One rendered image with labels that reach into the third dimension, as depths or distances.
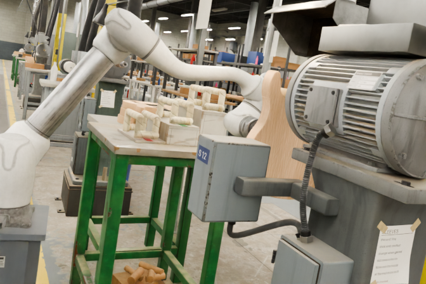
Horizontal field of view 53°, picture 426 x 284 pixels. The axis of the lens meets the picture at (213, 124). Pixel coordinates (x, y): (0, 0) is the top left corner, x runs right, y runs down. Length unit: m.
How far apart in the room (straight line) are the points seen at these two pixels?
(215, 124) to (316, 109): 1.06
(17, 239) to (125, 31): 0.74
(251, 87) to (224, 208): 0.73
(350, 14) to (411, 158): 0.50
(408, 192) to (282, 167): 0.61
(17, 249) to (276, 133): 0.88
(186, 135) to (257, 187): 0.99
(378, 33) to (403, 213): 0.39
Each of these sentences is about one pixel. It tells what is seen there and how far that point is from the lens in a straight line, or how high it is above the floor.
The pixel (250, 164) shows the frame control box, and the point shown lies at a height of 1.07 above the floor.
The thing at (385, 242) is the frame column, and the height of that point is 0.98.
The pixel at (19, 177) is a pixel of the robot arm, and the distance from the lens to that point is 1.48.
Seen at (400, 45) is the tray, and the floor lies 1.39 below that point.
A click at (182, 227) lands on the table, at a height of 0.36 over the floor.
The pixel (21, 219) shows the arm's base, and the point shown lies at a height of 0.72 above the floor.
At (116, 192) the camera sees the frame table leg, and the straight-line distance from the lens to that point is 1.81.
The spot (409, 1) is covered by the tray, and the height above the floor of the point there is 1.53.
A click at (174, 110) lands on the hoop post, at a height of 1.08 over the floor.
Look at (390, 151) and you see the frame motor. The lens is 0.93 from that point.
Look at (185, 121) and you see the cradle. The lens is 1.99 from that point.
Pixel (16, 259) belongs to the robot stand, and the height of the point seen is 0.61.
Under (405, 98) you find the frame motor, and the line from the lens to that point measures 0.92.
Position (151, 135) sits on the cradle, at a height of 0.96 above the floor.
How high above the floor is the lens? 1.26
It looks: 6 degrees down
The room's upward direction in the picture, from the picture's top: 9 degrees clockwise
